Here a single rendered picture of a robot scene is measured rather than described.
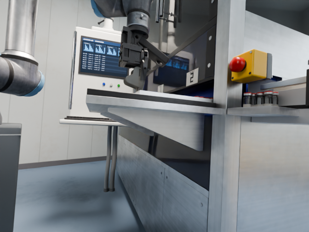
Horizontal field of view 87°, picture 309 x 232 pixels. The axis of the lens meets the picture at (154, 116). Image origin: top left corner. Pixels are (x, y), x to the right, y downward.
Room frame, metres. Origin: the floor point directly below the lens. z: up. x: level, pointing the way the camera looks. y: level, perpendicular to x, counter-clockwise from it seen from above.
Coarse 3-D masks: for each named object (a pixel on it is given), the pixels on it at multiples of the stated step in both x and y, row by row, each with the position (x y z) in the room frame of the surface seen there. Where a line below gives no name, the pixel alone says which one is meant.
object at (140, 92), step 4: (136, 92) 0.51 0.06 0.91; (140, 92) 0.47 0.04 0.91; (144, 92) 0.47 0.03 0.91; (148, 92) 0.48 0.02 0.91; (152, 92) 0.48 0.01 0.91; (156, 92) 0.49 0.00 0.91; (160, 96) 0.49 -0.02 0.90; (164, 96) 0.50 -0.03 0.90; (168, 96) 0.50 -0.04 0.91; (172, 96) 0.51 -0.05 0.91; (176, 96) 0.51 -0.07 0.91; (180, 96) 0.52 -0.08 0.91; (184, 96) 0.52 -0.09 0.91; (188, 96) 0.53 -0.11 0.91; (196, 100) 0.54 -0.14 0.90; (200, 100) 0.55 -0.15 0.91; (204, 100) 0.55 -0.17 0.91; (208, 100) 0.56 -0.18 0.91; (212, 100) 0.56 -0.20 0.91
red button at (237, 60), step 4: (232, 60) 0.44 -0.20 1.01; (236, 60) 0.43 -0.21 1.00; (240, 60) 0.42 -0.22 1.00; (244, 60) 0.43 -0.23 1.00; (232, 64) 0.44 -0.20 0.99; (236, 64) 0.43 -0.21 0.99; (240, 64) 0.42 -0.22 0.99; (244, 64) 0.43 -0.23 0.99; (232, 68) 0.44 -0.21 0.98; (236, 68) 0.43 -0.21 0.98; (240, 68) 0.43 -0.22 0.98; (236, 72) 0.45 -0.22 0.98
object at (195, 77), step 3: (195, 69) 0.66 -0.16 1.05; (198, 69) 0.64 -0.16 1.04; (189, 72) 0.70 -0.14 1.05; (192, 72) 0.68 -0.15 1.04; (195, 72) 0.66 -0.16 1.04; (189, 75) 0.70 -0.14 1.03; (192, 75) 0.68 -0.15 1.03; (195, 75) 0.66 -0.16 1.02; (189, 78) 0.70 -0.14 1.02; (192, 78) 0.68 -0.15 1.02; (195, 78) 0.66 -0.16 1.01; (186, 81) 0.72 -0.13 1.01; (189, 81) 0.70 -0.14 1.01; (195, 81) 0.66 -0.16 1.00; (186, 84) 0.72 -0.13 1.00; (189, 84) 0.70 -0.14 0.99
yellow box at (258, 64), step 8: (240, 56) 0.45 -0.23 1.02; (248, 56) 0.43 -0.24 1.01; (256, 56) 0.42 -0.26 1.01; (264, 56) 0.43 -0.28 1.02; (248, 64) 0.43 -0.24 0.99; (256, 64) 0.42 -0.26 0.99; (264, 64) 0.43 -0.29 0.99; (232, 72) 0.48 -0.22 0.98; (240, 72) 0.45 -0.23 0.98; (248, 72) 0.43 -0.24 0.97; (256, 72) 0.42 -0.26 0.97; (264, 72) 0.43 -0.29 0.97; (232, 80) 0.48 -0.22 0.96; (240, 80) 0.47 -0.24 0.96; (248, 80) 0.46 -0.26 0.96; (256, 80) 0.46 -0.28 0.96; (264, 80) 0.45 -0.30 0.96
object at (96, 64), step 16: (80, 32) 1.29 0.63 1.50; (96, 32) 1.32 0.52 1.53; (112, 32) 1.36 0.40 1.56; (80, 48) 1.28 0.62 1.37; (96, 48) 1.32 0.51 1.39; (112, 48) 1.35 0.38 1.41; (80, 64) 1.29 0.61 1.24; (96, 64) 1.32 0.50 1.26; (112, 64) 1.35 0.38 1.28; (80, 80) 1.29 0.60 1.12; (96, 80) 1.32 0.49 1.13; (112, 80) 1.36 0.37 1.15; (80, 96) 1.30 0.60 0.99; (80, 112) 1.30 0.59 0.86
